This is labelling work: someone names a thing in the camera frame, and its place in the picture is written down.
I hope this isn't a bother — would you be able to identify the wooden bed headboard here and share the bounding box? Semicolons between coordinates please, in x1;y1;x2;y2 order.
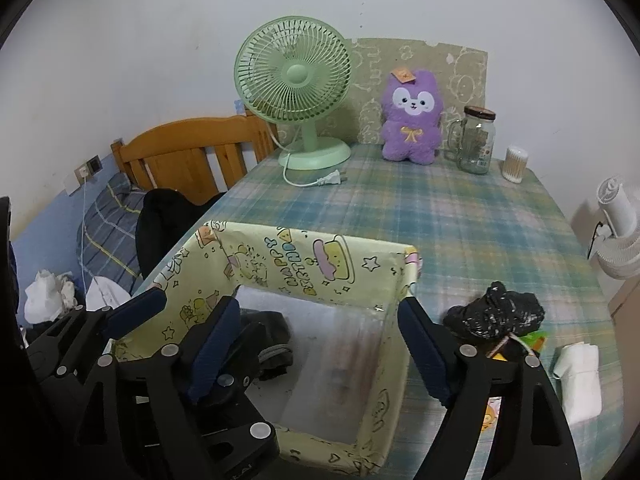
111;114;278;206

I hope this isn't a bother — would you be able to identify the green desk fan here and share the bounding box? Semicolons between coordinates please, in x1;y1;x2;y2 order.
234;16;353;190

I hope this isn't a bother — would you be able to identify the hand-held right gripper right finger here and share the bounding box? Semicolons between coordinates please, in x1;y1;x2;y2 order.
397;296;583;480

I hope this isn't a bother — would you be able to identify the wall socket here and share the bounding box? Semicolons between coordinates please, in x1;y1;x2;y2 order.
74;156;103;183

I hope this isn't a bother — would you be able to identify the yellow cartoon print storage box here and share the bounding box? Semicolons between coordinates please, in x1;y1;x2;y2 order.
114;220;425;466

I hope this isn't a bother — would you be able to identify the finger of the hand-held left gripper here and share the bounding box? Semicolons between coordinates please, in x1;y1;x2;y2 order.
192;321;280;480
25;287;168;403

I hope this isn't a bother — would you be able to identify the blue bed sheet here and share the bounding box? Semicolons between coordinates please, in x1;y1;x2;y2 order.
10;195;146;311

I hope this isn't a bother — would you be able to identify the white standing fan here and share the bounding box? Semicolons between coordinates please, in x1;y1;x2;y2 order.
587;175;640;278

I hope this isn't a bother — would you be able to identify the purple plush toy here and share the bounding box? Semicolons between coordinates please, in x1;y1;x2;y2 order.
380;67;445;165

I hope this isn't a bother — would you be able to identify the white tissue packet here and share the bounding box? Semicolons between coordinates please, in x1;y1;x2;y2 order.
552;342;601;425

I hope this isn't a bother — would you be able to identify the glass jar mug with lid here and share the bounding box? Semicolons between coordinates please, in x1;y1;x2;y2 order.
446;106;497;176

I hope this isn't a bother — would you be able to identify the blue plaid pillow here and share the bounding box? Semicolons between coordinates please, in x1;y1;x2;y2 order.
80;176;148;286

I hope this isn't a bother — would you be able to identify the black clothing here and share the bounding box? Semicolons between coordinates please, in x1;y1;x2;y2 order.
136;189;226;281

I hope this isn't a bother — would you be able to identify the crumpled black plastic bag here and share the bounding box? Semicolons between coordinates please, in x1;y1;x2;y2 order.
444;281;547;345

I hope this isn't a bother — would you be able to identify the orange cartoon print packet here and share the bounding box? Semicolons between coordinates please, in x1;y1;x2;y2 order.
481;396;503;433

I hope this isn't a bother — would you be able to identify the dark grey sock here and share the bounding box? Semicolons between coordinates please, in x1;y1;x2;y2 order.
239;310;293;381

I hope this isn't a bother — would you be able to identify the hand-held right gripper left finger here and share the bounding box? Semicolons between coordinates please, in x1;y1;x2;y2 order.
74;295;242;480

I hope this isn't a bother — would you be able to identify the crumpled white cloth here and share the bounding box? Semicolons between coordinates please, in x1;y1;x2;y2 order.
24;269;78;323

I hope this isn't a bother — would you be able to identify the cotton swab container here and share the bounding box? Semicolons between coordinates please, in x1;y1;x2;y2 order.
502;145;526;183

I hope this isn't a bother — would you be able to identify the beige cabinet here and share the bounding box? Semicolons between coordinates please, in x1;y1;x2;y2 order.
607;272;640;356

